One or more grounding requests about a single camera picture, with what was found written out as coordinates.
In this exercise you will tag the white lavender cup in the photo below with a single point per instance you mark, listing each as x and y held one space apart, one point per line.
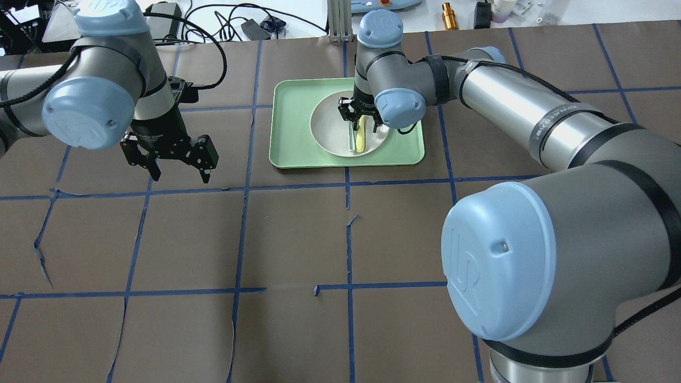
501 10

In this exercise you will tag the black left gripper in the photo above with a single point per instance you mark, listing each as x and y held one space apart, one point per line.
159 125

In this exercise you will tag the black power adapter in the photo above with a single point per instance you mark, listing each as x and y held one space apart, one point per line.
253 31

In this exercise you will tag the pale green plastic spoon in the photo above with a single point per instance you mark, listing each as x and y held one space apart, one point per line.
351 142

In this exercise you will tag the white round plate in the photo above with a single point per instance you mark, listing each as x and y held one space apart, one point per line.
330 131

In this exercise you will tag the teach pendant near tray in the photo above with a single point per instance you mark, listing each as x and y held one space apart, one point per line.
363 7

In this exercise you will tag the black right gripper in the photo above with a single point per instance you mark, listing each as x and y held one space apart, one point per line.
363 101

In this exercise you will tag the aluminium frame post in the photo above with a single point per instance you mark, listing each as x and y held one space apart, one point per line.
339 21

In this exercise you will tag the light green tray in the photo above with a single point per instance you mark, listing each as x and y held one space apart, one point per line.
292 144

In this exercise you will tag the grey electronics box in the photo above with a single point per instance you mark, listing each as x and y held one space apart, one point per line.
161 28

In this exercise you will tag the yellow plastic fork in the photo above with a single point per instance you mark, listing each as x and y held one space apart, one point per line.
360 135

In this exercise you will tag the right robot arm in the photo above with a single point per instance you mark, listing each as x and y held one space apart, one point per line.
537 268

